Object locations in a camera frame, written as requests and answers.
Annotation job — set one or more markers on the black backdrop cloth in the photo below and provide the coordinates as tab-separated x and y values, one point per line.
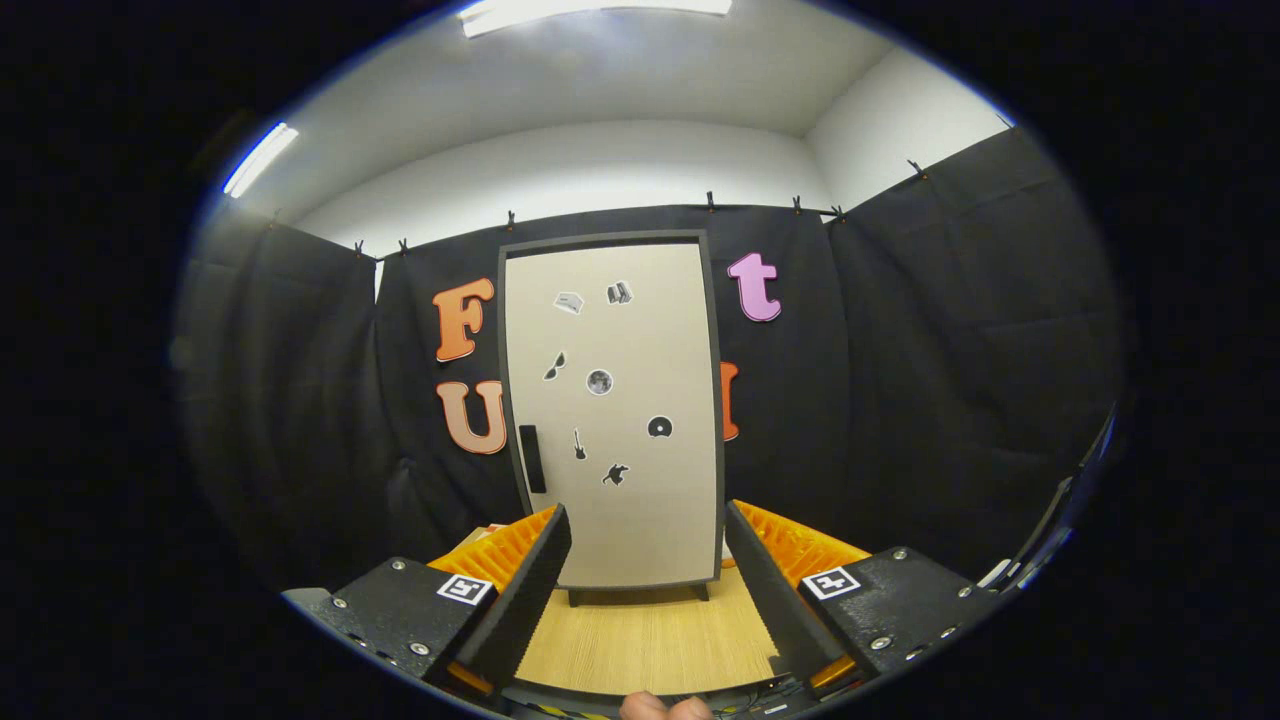
900	400

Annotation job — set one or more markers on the wide ceiling light panel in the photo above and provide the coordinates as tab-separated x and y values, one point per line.
600	12

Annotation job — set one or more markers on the stack of books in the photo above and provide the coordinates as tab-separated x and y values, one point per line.
490	528

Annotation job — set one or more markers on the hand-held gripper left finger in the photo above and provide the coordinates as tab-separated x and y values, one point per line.
525	590

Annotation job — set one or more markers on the beige shoe cabinet door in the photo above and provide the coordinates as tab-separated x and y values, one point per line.
620	530

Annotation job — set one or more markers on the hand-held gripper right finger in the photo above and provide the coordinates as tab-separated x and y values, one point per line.
768	590

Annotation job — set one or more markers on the row of black cloth clips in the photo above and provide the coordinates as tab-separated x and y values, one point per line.
710	200

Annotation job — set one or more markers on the dark grey shoe cabinet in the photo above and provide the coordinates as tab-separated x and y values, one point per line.
600	236

